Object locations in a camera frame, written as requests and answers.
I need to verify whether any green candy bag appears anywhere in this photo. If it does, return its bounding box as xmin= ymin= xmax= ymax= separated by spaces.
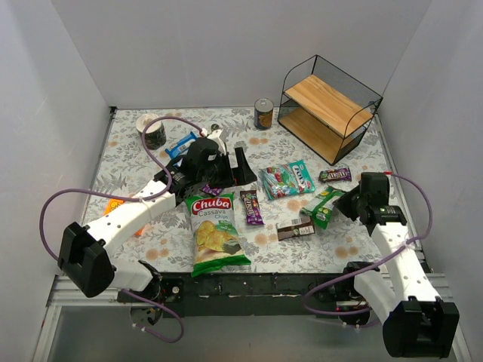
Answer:
xmin=300 ymin=186 xmax=346 ymax=230

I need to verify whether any purple m&m bag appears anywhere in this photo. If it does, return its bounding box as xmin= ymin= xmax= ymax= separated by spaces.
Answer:
xmin=201 ymin=184 xmax=223 ymax=197
xmin=275 ymin=218 xmax=315 ymax=241
xmin=318 ymin=167 xmax=352 ymax=183
xmin=240 ymin=190 xmax=264 ymax=225

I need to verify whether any purple M&M bag front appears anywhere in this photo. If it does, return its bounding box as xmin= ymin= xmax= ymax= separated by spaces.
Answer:
xmin=275 ymin=218 xmax=315 ymax=241

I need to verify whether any teal Fox's candy bag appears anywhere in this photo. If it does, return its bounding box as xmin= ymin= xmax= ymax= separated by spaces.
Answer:
xmin=260 ymin=160 xmax=315 ymax=200

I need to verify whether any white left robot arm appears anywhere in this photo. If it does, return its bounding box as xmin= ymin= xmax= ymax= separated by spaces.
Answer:
xmin=57 ymin=137 xmax=257 ymax=298

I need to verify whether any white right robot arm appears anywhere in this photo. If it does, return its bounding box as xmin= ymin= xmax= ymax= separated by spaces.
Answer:
xmin=335 ymin=172 xmax=460 ymax=358

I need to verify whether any blue cookie packet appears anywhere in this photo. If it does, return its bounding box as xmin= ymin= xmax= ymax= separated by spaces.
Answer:
xmin=165 ymin=132 xmax=197 ymax=159

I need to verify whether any dark tin can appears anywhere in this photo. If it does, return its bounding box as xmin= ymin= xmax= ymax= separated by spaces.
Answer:
xmin=254 ymin=98 xmax=274 ymax=130

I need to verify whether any green Chuba chips bag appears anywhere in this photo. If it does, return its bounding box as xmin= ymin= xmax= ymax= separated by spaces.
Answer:
xmin=185 ymin=192 xmax=251 ymax=278

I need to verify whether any orange smiley snack box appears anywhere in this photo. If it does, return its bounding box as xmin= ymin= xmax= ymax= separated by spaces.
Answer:
xmin=102 ymin=198 xmax=146 ymax=238

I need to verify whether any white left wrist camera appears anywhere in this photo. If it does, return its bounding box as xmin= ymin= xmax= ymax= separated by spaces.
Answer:
xmin=202 ymin=129 xmax=225 ymax=148

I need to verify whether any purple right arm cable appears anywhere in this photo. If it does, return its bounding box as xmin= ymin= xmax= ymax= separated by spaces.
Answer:
xmin=302 ymin=172 xmax=433 ymax=328

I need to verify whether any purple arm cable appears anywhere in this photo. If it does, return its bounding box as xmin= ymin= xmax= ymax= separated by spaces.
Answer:
xmin=302 ymin=172 xmax=433 ymax=328
xmin=39 ymin=115 xmax=209 ymax=343

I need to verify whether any black wire wooden shelf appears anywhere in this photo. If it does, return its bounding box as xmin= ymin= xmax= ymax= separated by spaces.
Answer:
xmin=278 ymin=54 xmax=383 ymax=165

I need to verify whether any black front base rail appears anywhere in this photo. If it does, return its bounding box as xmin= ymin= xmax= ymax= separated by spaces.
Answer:
xmin=116 ymin=271 xmax=388 ymax=320

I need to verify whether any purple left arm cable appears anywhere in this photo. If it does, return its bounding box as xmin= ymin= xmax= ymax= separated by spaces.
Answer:
xmin=39 ymin=115 xmax=209 ymax=343

